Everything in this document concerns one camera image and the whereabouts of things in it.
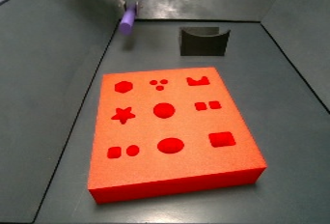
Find purple cylinder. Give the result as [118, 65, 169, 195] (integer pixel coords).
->
[118, 5, 136, 35]

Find red foam shape board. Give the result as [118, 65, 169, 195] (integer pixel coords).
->
[88, 68, 267, 204]

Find black curved cradle stand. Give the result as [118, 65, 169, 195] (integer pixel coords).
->
[178, 27, 231, 56]

